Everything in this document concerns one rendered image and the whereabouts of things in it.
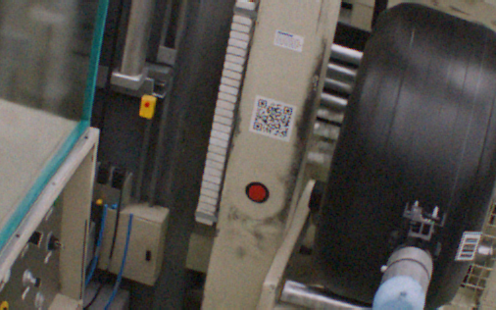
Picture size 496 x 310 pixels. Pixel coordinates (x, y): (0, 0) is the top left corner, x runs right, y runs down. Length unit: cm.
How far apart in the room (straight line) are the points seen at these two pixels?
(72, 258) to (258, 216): 40
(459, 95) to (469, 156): 11
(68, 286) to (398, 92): 70
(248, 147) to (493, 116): 50
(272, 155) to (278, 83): 15
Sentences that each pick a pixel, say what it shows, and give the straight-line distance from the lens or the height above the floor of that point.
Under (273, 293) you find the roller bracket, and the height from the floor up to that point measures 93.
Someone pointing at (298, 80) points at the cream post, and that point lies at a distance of 224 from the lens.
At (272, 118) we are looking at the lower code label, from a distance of 228.
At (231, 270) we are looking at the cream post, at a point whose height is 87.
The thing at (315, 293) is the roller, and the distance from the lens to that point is 238.
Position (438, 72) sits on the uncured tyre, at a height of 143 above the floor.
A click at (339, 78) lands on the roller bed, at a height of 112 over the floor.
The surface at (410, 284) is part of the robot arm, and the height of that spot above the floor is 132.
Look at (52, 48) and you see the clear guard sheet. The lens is 177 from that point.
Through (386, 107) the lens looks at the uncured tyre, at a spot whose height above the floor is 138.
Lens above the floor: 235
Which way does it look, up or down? 31 degrees down
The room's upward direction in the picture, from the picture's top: 12 degrees clockwise
